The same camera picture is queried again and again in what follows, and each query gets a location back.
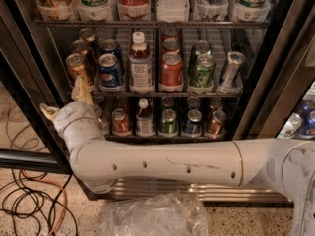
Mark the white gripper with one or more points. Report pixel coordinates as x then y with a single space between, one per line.
71 113

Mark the orange brown can front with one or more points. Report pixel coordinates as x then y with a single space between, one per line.
78 65

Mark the orange brown can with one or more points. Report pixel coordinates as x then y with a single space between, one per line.
82 47
89 35
78 65

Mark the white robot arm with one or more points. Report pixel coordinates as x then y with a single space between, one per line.
284 166

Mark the water bottle bottom shelf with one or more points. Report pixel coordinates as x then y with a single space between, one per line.
102 121

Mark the fridge left glass door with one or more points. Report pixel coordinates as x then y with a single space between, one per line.
29 141

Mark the fridge glass door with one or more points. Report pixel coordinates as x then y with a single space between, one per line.
278 73
29 141

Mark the orange brown can middle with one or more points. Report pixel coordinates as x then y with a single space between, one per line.
82 47

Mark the blue pepsi can front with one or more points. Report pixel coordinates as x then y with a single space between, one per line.
110 70

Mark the blue pepsi can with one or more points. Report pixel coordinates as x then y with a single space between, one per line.
110 46
110 70

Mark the red can bottom shelf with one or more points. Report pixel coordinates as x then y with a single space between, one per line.
120 121

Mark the blue pepsi can rear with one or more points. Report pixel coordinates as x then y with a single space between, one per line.
110 46

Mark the orange brown can rear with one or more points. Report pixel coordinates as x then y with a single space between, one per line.
89 35

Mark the iced tea bottle middle shelf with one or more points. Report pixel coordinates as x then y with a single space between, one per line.
140 61

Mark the tea bottle bottom shelf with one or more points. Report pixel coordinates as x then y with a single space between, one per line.
144 117

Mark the green can bottom shelf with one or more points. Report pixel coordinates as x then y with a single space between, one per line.
168 122

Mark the red can front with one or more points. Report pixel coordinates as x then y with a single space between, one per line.
171 69

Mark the red can middle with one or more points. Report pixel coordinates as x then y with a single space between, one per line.
171 45

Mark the red can rear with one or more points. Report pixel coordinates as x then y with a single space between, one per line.
169 34

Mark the blue can bottom shelf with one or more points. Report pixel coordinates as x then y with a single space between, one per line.
192 124

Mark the green can front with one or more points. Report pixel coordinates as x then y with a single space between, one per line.
201 71

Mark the green can rear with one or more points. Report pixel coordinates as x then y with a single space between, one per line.
200 47

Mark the brown can bottom shelf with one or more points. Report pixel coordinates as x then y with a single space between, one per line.
216 122

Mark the steel fridge base grille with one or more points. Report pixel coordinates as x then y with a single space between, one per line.
135 188

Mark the silver slim can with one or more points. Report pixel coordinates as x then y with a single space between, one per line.
233 63

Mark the fridge right glass door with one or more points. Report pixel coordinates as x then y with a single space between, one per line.
278 73

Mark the blue can behind right door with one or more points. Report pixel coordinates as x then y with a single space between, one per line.
307 128

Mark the clear plastic bag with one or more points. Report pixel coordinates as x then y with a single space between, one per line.
173 214

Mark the middle wire shelf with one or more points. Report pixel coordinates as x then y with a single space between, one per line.
163 94

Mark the wire shelf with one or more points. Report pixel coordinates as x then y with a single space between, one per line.
154 24
163 94

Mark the top wire shelf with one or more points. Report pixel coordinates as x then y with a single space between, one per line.
154 24

